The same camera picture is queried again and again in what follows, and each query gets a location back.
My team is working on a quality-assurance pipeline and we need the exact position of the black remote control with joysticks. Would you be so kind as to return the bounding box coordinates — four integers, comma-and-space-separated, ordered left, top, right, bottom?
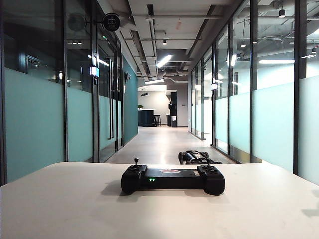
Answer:
121, 157, 226, 196

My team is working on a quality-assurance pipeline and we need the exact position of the black quadruped robot dog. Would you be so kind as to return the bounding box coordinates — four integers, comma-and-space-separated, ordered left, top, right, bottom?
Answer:
177, 149, 223, 165

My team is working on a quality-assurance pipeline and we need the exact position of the dark bar counter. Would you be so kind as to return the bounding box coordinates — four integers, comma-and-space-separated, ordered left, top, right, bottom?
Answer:
138, 109, 156, 127

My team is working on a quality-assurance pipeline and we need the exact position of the tall black cabinet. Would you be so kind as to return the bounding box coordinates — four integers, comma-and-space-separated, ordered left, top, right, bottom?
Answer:
170, 91, 178, 117

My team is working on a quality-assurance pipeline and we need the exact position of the round black hanging sign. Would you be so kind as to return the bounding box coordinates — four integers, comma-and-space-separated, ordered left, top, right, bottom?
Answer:
93, 12, 122, 32

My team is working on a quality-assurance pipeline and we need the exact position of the bright linear ceiling light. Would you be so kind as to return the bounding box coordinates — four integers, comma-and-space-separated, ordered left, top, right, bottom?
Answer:
258, 59, 296, 65

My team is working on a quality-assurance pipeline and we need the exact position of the long black door handle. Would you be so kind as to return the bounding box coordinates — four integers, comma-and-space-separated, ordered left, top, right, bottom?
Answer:
106, 57, 115, 140

